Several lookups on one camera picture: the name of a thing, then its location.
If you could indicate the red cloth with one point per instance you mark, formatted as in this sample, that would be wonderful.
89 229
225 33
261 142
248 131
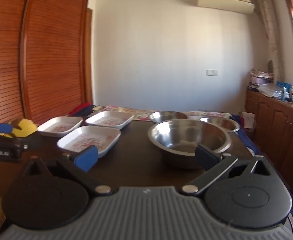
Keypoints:
80 108

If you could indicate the black flat case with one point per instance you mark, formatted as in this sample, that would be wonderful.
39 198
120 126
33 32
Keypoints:
252 88

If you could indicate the wooden cabinet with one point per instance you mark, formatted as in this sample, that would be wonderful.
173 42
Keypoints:
276 130

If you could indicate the dark navy cloth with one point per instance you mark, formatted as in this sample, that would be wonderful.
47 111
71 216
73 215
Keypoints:
90 110

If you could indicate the small steel bowl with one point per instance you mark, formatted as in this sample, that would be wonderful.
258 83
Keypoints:
167 116

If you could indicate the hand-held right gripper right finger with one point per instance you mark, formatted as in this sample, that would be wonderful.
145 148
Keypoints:
206 158

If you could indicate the white paper bag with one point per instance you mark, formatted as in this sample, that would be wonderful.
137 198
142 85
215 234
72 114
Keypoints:
248 120

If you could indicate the wooden louvered wardrobe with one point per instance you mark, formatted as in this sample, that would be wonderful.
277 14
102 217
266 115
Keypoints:
36 55

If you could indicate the row of toiletry bottles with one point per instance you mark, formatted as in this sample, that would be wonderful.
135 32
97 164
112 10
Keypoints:
287 92

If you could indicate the dark blue blanket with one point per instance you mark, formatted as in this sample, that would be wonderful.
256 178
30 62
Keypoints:
245 137

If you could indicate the patterned curtain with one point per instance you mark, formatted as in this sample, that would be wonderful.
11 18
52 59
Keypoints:
269 30

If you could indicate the large steel bowl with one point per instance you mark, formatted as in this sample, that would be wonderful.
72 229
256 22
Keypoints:
186 140

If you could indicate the yellow sponge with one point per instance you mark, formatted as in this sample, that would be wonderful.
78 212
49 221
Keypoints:
25 128

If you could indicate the clear plastic bag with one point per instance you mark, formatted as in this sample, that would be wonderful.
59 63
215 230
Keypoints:
269 90

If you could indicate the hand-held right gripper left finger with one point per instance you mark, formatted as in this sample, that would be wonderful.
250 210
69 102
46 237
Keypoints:
86 158

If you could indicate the white wall socket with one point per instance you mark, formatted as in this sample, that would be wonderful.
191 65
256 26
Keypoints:
212 72

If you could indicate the wooden door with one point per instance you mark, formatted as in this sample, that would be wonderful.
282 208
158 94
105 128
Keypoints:
89 55

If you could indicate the floral storage box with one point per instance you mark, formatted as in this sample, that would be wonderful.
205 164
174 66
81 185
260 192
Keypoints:
260 77

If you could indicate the medium steel bowl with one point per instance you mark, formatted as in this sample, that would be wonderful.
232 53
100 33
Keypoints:
221 123

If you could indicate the floral blanket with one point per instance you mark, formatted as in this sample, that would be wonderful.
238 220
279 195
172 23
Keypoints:
141 113

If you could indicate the white air deflector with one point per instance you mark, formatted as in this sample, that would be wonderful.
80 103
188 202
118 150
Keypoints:
224 5

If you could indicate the white floral plate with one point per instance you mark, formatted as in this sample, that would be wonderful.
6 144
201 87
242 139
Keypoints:
109 120
60 127
86 137

